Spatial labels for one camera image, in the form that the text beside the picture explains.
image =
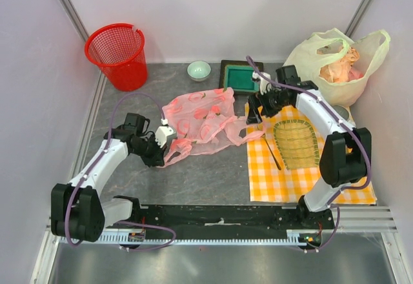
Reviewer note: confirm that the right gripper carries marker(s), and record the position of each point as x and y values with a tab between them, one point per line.
255	101

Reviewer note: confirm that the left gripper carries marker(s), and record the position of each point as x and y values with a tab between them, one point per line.
157	159

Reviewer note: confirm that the pink plastic trash bag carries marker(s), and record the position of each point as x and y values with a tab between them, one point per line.
205	123

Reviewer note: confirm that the red mesh trash bin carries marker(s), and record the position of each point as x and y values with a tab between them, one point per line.
118	51

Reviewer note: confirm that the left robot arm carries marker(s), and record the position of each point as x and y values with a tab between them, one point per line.
77	213

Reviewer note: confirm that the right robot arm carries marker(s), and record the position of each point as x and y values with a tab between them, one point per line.
345	159

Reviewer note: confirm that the gold fork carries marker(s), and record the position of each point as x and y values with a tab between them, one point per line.
272	154

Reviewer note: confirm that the square green glazed plate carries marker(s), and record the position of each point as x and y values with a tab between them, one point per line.
238	76

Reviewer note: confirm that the woven bamboo tray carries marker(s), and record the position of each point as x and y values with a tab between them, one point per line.
297	143

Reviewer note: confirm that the small celadon bowl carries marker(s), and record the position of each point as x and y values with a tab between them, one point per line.
198	70

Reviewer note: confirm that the yellow checkered cloth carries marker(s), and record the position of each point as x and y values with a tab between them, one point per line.
266	182

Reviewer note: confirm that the grey ribbed cup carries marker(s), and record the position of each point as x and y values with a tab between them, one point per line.
342	111

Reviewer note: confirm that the large yellowish plastic bag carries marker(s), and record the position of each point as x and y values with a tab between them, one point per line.
339	66

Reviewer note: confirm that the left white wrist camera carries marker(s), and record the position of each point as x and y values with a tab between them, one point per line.
165	134

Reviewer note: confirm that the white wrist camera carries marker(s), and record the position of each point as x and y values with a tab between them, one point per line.
263	80
165	134

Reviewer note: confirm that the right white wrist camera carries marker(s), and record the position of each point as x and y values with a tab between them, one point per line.
263	80

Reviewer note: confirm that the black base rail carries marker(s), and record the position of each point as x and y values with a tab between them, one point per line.
165	225

